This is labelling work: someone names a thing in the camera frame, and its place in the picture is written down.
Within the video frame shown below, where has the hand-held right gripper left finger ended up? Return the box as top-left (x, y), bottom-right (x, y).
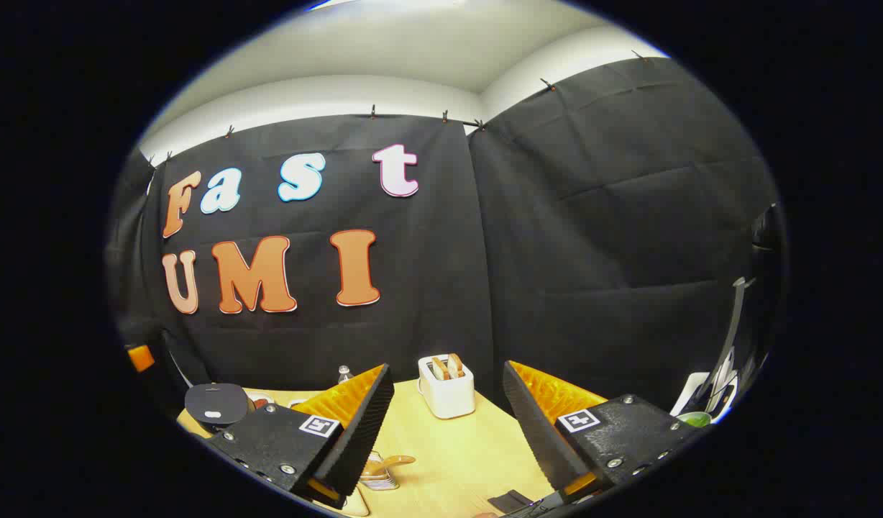
top-left (204, 363), bottom-right (395, 504)

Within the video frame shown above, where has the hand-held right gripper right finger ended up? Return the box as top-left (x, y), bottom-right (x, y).
top-left (503, 360), bottom-right (701, 504)

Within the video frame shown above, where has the wooden spoon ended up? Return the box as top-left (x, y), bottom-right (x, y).
top-left (361, 455), bottom-right (416, 481)

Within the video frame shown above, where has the metal wire chopstick holder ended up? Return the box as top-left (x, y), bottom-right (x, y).
top-left (359, 452), bottom-right (401, 491)

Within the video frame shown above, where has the black rice cooker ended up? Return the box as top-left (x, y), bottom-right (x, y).
top-left (185, 383), bottom-right (255, 432)

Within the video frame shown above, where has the clear plastic tray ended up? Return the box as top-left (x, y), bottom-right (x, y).
top-left (339, 488), bottom-right (371, 517)

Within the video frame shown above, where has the black tape patch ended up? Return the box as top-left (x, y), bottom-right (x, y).
top-left (488, 490), bottom-right (550, 515)

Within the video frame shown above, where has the white toaster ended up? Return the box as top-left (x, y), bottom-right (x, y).
top-left (418, 355), bottom-right (476, 419)

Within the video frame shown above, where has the grey metal stand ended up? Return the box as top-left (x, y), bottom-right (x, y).
top-left (700, 277), bottom-right (755, 411)

